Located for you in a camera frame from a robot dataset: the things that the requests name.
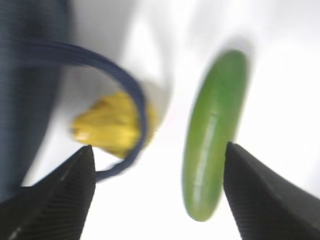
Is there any dark blue insulated lunch bag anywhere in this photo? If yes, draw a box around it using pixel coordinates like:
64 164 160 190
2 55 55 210
0 0 147 201

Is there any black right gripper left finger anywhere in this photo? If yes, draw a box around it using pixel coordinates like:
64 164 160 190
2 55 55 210
0 145 96 240

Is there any yellow toy pear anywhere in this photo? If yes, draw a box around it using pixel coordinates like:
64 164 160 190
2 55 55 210
69 91 159 159

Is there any green toy cucumber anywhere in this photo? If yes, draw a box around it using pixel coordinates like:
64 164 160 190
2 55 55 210
181 49 249 222

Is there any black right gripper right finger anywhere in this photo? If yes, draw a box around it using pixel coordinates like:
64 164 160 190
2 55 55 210
223 142 320 240

